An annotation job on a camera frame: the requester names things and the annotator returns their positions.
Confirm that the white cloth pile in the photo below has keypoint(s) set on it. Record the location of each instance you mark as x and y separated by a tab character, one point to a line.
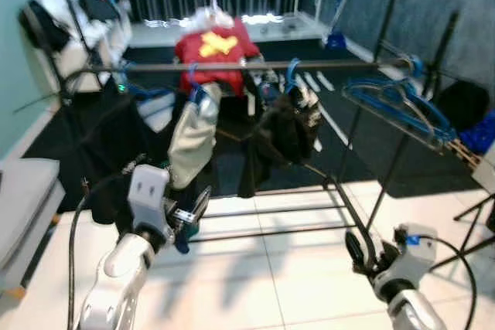
100	36

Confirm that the blue plastic hanger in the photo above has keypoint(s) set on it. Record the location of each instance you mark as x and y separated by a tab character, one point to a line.
291	75
198	96
147	93

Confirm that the black garment with white print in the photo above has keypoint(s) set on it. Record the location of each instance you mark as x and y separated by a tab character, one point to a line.
282	133

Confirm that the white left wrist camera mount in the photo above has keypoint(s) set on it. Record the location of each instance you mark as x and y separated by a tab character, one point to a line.
147	191

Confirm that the grey garment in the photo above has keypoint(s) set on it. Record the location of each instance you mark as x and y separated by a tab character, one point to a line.
193	137

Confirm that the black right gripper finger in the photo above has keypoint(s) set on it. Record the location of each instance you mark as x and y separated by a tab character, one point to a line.
354	249
370	251

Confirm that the black bag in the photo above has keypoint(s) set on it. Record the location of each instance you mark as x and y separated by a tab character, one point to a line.
45	27

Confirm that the red T-shirt yellow star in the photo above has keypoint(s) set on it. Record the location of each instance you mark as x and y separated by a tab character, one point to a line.
216	63

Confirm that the blue plastic hangers bunch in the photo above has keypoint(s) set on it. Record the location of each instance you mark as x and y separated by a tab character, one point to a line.
402	110

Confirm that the black backpack with logo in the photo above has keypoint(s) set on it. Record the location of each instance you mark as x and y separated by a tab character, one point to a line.
99	1

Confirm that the black metal clothes rack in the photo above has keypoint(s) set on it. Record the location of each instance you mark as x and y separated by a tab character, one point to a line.
332	66

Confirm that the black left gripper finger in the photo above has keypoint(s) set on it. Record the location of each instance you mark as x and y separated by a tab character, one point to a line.
205	205
193	208

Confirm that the black garment white printed band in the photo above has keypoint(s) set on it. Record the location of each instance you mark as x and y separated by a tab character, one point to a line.
108	152

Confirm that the grey upholstered ottoman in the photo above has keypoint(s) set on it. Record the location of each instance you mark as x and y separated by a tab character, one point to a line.
27	206

